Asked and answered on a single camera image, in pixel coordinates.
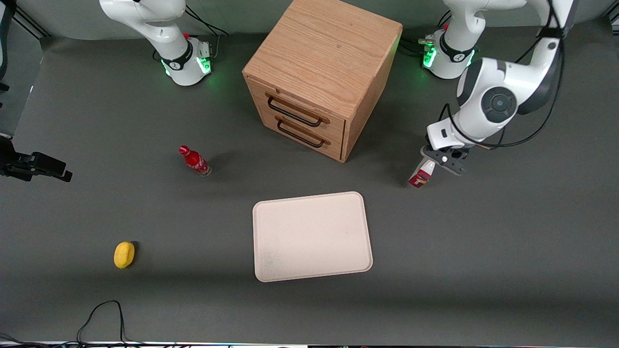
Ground wooden drawer front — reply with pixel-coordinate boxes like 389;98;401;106
248;80;346;143
260;109;346;161

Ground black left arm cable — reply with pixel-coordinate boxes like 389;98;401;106
438;0;567;150

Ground red cola bottle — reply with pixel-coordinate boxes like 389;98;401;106
178;145;212;177

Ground yellow lemon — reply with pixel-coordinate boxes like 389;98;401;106
114;241;136;269

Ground red cookie box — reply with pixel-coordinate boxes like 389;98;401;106
408;159;438;189

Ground black wire drawer handle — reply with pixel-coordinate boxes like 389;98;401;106
277;119;325;148
267;96;324;128

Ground black left arm base cables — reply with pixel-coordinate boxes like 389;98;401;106
400;11;453;58

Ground wooden two-drawer cabinet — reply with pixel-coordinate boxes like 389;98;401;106
242;0;404;163

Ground black right arm base cables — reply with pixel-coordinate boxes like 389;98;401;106
183;5;229;59

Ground black looped cable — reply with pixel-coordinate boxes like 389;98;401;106
76;300;146;346

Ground beige plastic tray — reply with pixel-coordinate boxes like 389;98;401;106
252;191;374;283

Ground black arm base cables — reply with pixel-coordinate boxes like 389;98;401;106
183;5;229;59
400;11;453;58

